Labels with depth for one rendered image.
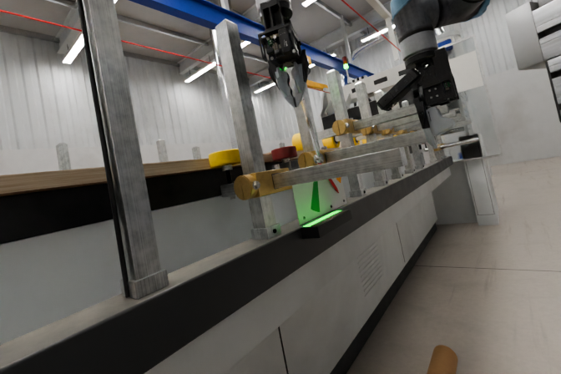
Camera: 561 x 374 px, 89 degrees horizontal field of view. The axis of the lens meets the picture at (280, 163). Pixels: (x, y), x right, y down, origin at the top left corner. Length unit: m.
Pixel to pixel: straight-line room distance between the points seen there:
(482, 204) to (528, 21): 2.80
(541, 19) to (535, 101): 9.10
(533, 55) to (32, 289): 0.84
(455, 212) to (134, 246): 3.25
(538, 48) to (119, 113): 0.60
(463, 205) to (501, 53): 6.87
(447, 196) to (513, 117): 6.39
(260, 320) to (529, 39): 0.64
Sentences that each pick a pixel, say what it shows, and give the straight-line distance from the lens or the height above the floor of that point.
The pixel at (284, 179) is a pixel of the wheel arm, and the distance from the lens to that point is 0.59.
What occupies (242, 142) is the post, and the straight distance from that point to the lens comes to 0.60.
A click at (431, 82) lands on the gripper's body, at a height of 0.96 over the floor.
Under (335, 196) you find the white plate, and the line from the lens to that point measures 0.83.
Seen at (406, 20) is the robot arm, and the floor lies 1.10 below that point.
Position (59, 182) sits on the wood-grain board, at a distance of 0.60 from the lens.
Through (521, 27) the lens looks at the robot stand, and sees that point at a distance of 0.58.
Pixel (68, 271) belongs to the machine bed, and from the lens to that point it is 0.64.
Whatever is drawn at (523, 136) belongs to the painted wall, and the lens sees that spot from 9.63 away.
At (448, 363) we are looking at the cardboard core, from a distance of 1.34.
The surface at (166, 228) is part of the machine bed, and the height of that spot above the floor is 0.76.
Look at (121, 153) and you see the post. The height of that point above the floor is 0.89.
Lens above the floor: 0.82
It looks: 3 degrees up
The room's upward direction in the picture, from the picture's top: 11 degrees counter-clockwise
